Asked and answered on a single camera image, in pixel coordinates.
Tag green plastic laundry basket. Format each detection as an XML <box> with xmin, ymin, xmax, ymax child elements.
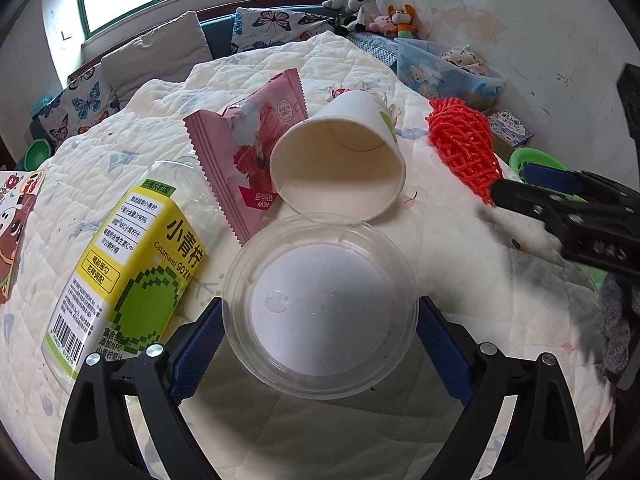
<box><xmin>508</xmin><ymin>146</ymin><xmax>609</xmax><ymax>286</ymax></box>

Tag grey knit glove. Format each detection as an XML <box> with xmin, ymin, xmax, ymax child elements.
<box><xmin>600</xmin><ymin>274</ymin><xmax>639</xmax><ymax>391</ymax></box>

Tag red panda picture book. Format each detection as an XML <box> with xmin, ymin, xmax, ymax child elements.
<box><xmin>0</xmin><ymin>170</ymin><xmax>44</xmax><ymax>304</ymax></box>

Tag white paper cup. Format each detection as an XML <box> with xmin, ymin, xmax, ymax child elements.
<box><xmin>270</xmin><ymin>90</ymin><xmax>407</xmax><ymax>221</ymax></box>

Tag grey plain pillow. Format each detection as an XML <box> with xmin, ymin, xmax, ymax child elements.
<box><xmin>101</xmin><ymin>11</ymin><xmax>213</xmax><ymax>108</ymax></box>

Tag red foam fruit net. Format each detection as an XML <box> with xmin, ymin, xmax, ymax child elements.
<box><xmin>425</xmin><ymin>98</ymin><xmax>503</xmax><ymax>206</ymax></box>

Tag pink pig plush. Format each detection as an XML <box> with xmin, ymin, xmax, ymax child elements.
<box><xmin>368</xmin><ymin>14</ymin><xmax>397</xmax><ymax>38</ymax></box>

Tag colourful picture book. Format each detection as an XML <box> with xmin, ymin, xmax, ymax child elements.
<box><xmin>487</xmin><ymin>108</ymin><xmax>534</xmax><ymax>148</ymax></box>

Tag yellow green juice carton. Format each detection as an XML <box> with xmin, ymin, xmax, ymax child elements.
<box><xmin>42</xmin><ymin>156</ymin><xmax>218</xmax><ymax>391</ymax></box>

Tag black white cow plush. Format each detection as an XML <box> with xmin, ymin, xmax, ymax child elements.
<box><xmin>326</xmin><ymin>0</ymin><xmax>380</xmax><ymax>36</ymax></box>

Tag green plastic bowl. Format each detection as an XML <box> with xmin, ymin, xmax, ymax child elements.
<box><xmin>23</xmin><ymin>139</ymin><xmax>53</xmax><ymax>171</ymax></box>

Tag clear plastic round lid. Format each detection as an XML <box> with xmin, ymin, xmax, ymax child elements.
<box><xmin>222</xmin><ymin>214</ymin><xmax>418</xmax><ymax>400</ymax></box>

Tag white quilted mattress pad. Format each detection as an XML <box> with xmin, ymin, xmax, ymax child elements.
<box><xmin>0</xmin><ymin>29</ymin><xmax>614</xmax><ymax>480</ymax></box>

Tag butterfly print pillow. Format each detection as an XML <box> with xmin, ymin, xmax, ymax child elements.
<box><xmin>35</xmin><ymin>63</ymin><xmax>120</xmax><ymax>150</ymax></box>
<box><xmin>231</xmin><ymin>8</ymin><xmax>337</xmax><ymax>53</ymax></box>

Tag clear plastic storage bin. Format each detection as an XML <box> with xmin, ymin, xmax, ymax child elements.
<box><xmin>396</xmin><ymin>38</ymin><xmax>506</xmax><ymax>110</ymax></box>

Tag orange fox plush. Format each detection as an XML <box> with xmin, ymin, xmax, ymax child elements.
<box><xmin>387</xmin><ymin>4</ymin><xmax>419</xmax><ymax>39</ymax></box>

